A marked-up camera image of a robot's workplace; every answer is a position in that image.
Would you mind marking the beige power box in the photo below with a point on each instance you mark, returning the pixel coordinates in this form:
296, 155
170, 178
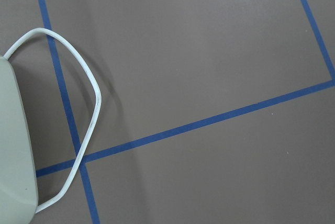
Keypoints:
19, 194

